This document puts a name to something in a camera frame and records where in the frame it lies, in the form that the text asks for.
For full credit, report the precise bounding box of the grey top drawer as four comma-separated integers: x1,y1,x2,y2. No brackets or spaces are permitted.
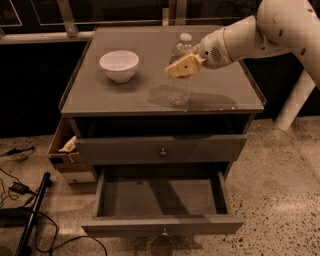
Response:
75,135,247,165

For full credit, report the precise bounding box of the black floor cable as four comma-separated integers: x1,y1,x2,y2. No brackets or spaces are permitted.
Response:
0,167,109,256

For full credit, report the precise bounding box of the black tool on floor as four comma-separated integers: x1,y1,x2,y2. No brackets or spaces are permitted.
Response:
0,146,35,157

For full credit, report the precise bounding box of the black pole on floor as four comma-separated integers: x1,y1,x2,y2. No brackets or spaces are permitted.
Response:
15,172,52,256

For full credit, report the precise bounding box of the clear plastic water bottle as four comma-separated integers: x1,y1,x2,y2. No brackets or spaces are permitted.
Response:
168,33,192,106

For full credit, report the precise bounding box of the black power adapter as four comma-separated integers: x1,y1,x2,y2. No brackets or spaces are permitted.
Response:
9,182,29,195

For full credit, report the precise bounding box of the metal window railing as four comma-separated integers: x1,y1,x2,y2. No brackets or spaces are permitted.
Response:
0,0,320,46

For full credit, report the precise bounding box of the open cardboard box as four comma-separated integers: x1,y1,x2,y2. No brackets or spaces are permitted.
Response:
48,118,95,184

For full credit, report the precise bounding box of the white ceramic bowl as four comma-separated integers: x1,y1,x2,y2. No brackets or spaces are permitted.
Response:
99,50,139,83

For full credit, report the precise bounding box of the grey open middle drawer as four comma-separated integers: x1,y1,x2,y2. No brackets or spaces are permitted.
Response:
82,163,244,238

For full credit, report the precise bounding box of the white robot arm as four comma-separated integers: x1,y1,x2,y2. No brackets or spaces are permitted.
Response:
166,0,320,84

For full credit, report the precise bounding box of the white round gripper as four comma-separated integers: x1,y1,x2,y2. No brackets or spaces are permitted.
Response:
165,28,233,78

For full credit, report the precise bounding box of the grey drawer cabinet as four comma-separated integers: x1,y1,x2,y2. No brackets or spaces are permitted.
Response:
61,26,264,173

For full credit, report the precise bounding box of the white diagonal support column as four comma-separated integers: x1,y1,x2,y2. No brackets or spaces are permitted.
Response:
275,70,316,131

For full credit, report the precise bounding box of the round metal bottom knob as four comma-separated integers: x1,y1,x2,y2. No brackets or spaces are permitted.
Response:
149,227,178,256

